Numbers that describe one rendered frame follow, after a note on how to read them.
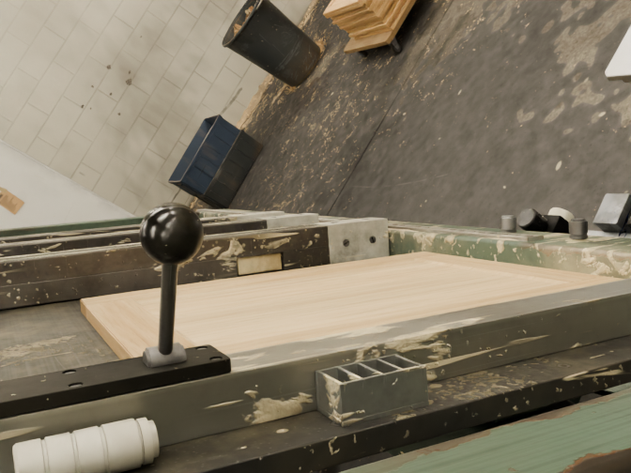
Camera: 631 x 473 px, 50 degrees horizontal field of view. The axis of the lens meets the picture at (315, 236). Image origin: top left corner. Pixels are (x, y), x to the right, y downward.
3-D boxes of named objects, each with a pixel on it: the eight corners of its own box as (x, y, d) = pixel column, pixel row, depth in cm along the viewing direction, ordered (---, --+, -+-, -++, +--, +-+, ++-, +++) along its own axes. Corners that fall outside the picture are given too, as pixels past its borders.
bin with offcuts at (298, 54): (335, 37, 528) (269, -17, 502) (301, 93, 524) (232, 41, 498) (310, 44, 575) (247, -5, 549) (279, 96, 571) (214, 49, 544)
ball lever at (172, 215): (198, 386, 47) (214, 221, 39) (143, 397, 45) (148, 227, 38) (183, 349, 49) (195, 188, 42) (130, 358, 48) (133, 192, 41)
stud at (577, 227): (592, 239, 94) (592, 218, 93) (578, 241, 93) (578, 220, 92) (577, 238, 96) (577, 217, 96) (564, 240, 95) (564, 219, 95)
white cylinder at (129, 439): (19, 506, 37) (162, 470, 41) (12, 454, 37) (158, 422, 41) (16, 485, 40) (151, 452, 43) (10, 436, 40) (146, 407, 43)
